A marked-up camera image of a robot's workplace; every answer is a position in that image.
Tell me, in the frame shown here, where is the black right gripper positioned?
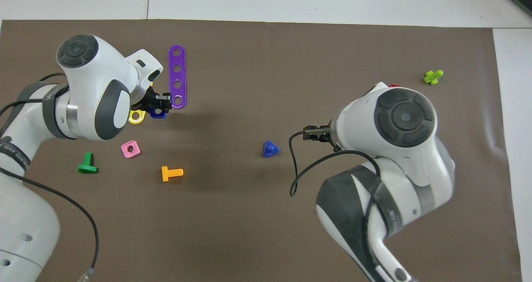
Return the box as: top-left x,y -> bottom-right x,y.
303,125 -> 336,151

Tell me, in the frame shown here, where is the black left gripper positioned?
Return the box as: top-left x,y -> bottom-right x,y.
131,86 -> 172,112

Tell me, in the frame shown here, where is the purple four-hole strip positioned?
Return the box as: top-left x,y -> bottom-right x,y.
168,45 -> 187,109

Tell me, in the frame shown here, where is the yellow three-hole strip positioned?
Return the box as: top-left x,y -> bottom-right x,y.
128,81 -> 154,125

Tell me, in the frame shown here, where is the pink square toy nut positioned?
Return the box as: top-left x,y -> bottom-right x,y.
121,140 -> 141,158

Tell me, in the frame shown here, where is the brown paper table mat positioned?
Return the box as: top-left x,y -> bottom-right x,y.
0,19 -> 522,282

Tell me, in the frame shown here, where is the orange toy screw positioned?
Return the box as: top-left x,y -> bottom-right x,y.
161,166 -> 184,182

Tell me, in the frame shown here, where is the green toy screw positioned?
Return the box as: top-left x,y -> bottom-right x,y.
78,152 -> 99,174

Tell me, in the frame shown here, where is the lime cross-head toy screw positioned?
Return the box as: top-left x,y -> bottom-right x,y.
423,69 -> 444,86

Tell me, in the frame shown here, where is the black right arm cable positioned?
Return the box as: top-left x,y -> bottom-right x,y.
289,131 -> 382,198

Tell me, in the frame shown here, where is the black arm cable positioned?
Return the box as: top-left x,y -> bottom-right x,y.
0,72 -> 100,282
289,131 -> 382,198

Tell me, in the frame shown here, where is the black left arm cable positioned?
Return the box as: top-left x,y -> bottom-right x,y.
0,72 -> 100,282

